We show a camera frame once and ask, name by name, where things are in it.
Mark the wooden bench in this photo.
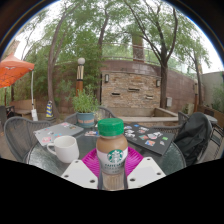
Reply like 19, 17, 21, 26
9, 98, 37, 117

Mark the green-capped coffee drink bottle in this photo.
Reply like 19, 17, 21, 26
95, 117, 129, 192

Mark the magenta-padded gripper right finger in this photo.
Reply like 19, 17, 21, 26
123, 146, 167, 190

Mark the white ceramic mug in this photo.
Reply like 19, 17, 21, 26
46, 135, 80, 164

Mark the silver laptop with stickers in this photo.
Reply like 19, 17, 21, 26
33, 121, 85, 148

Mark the blue yellow striped cone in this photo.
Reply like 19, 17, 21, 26
45, 99, 55, 119

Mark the orange canopy tent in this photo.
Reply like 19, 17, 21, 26
0, 53, 39, 122

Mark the potted plant in teal pot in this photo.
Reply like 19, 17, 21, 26
71, 87, 101, 129

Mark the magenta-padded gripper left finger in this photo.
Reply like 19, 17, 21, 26
60, 147, 103, 190

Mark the black laptop with stickers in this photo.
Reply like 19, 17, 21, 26
123, 122, 176, 157

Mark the round grey patio table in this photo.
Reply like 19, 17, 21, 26
204, 113, 219, 126

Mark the dark metal patio chair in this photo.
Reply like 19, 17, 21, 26
209, 123, 224, 158

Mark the blue sticker card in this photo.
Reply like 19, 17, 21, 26
84, 130, 100, 138

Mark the black jacket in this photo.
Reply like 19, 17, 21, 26
173, 111, 214, 167

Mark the globe-topped wooden lamp post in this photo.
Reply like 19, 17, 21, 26
75, 57, 86, 98

